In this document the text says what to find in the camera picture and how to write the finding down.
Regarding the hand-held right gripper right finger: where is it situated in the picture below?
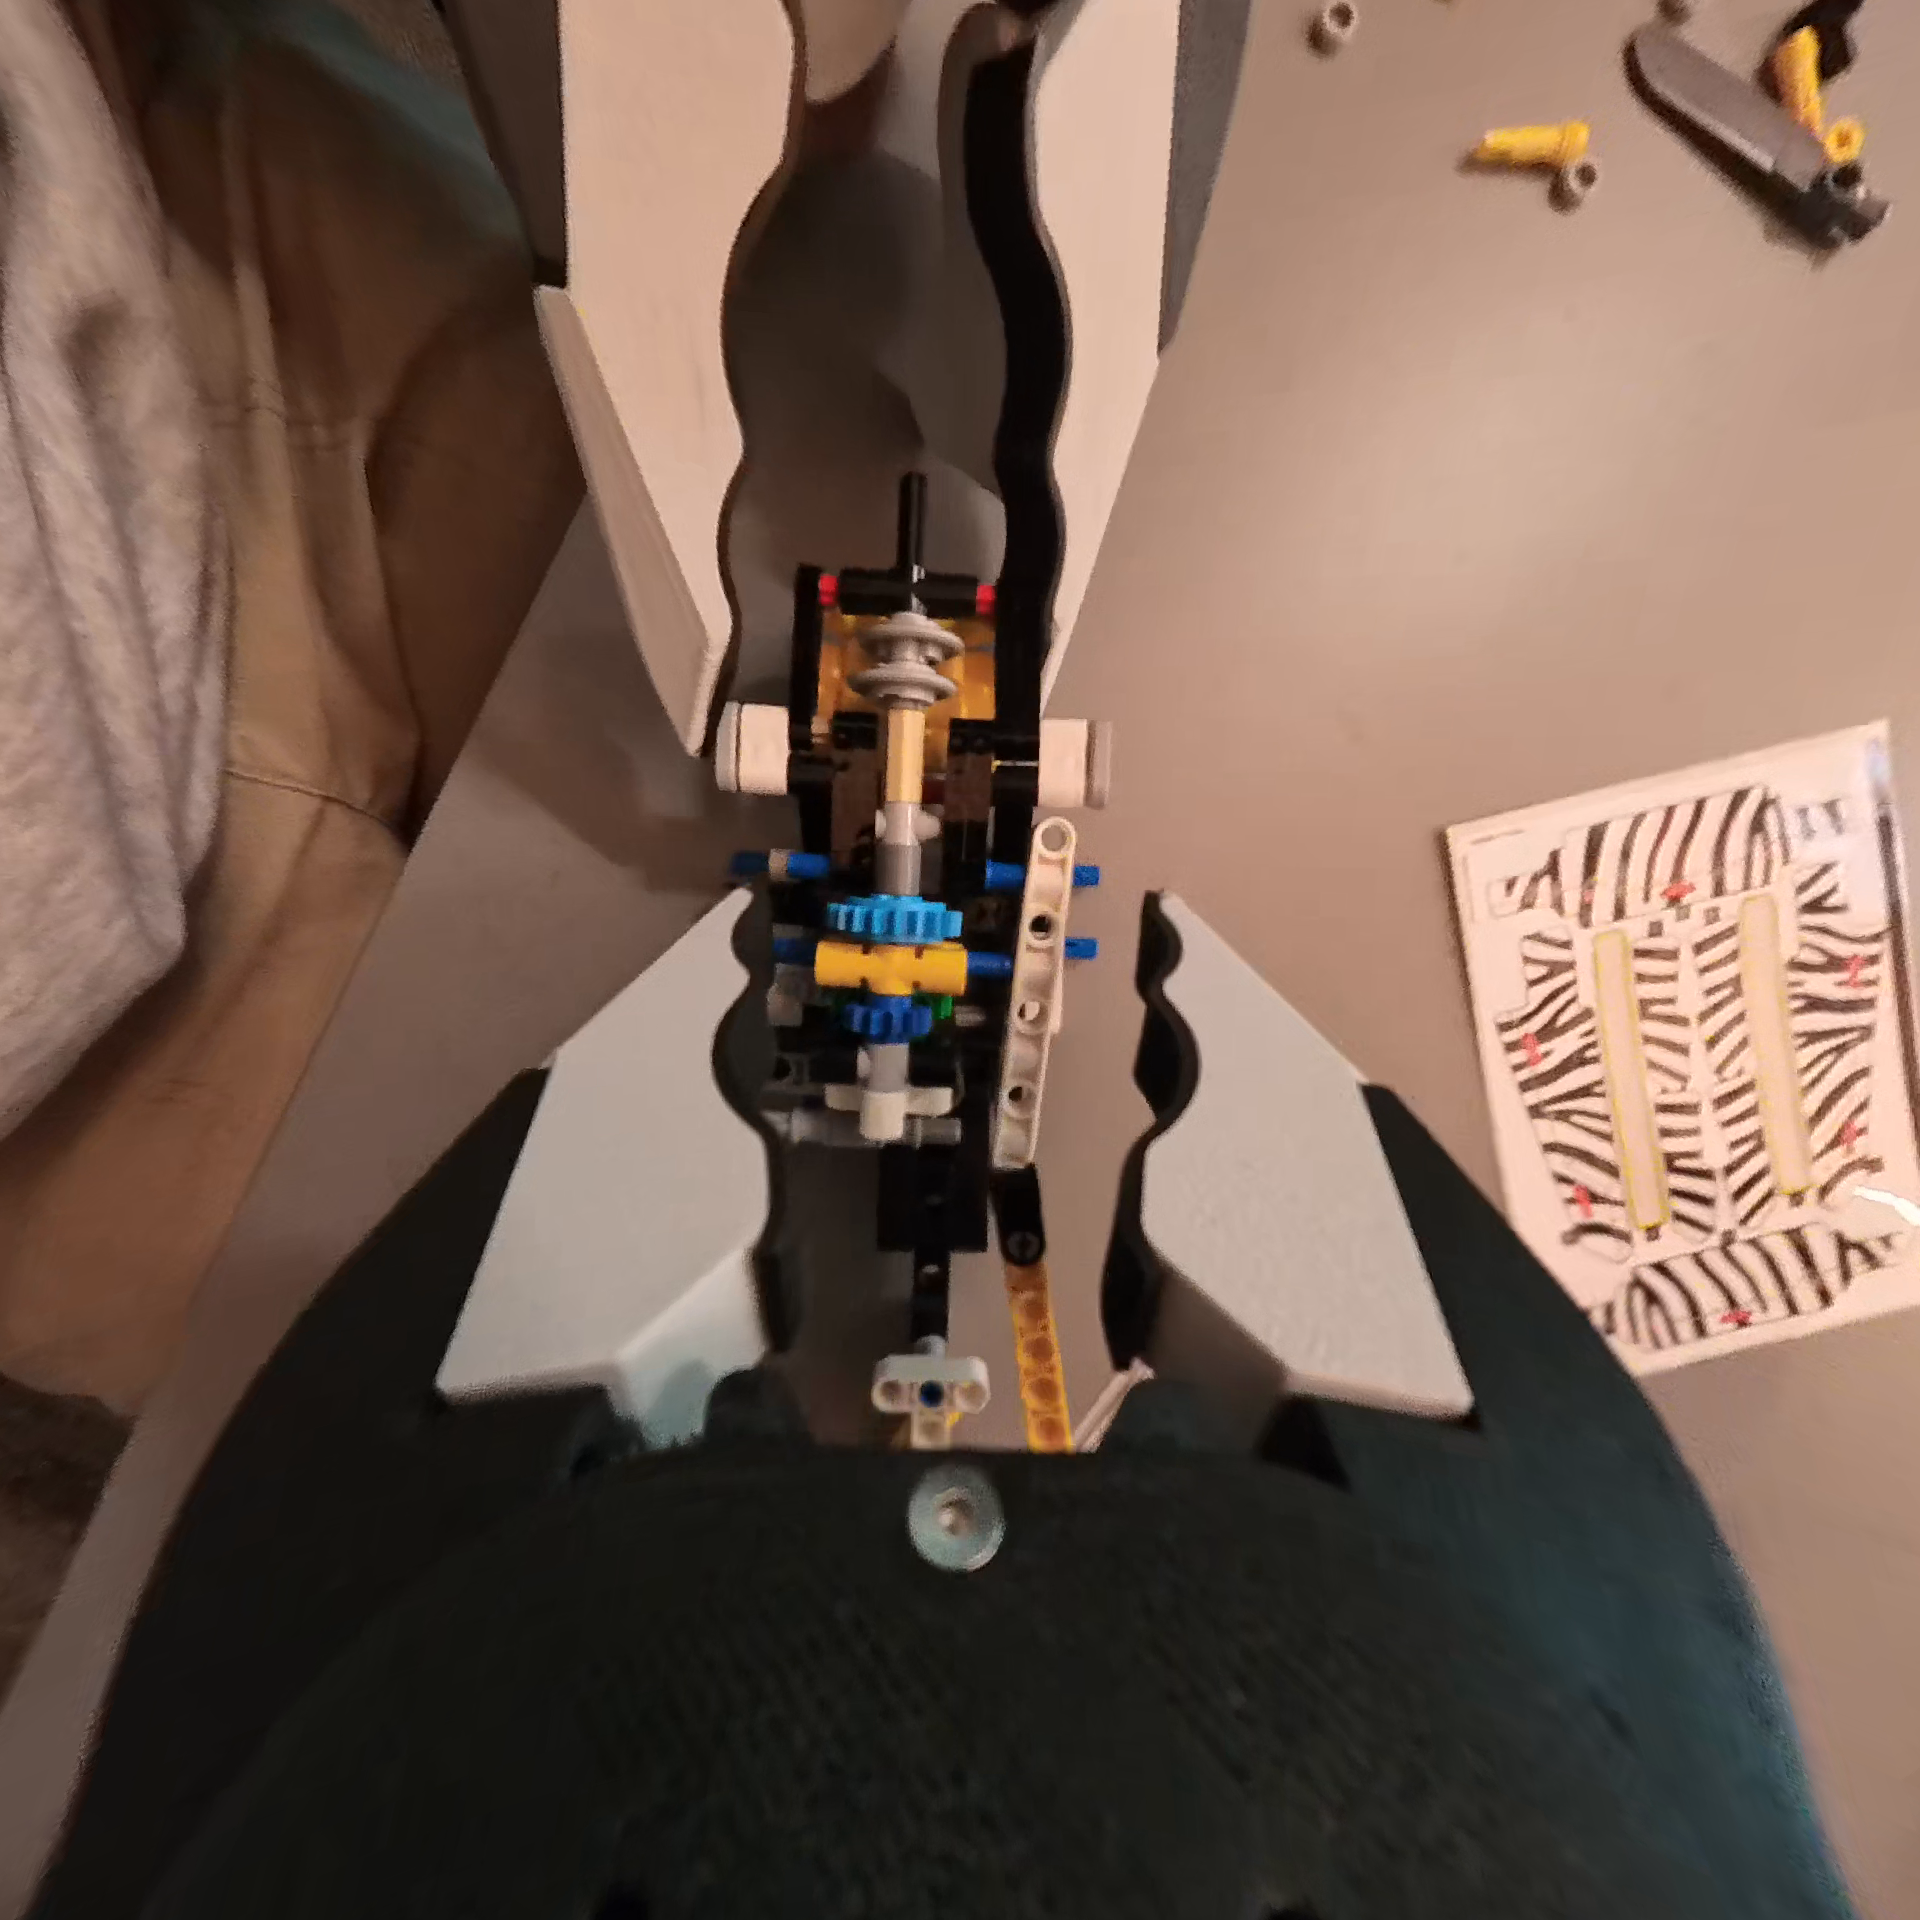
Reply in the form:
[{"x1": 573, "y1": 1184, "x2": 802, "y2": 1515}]
[{"x1": 1100, "y1": 889, "x2": 1475, "y2": 1454}]

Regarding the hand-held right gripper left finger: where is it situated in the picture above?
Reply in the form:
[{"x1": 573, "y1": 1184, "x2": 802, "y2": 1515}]
[{"x1": 431, "y1": 885, "x2": 812, "y2": 1432}]

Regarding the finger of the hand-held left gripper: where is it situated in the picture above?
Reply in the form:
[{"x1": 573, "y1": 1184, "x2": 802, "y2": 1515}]
[
  {"x1": 942, "y1": 0, "x2": 1191, "y2": 725},
  {"x1": 533, "y1": 0, "x2": 817, "y2": 759}
]

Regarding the lego gearbox model assembly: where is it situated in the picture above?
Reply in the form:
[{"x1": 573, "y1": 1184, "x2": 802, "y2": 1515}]
[{"x1": 717, "y1": 470, "x2": 1115, "y2": 1454}]

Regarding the grey lego beam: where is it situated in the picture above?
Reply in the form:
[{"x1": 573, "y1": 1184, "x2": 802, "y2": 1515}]
[{"x1": 1627, "y1": 22, "x2": 1892, "y2": 249}]

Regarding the zebra striped sticker sheet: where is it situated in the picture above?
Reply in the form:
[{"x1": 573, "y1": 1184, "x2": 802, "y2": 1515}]
[{"x1": 1443, "y1": 719, "x2": 1920, "y2": 1379}]

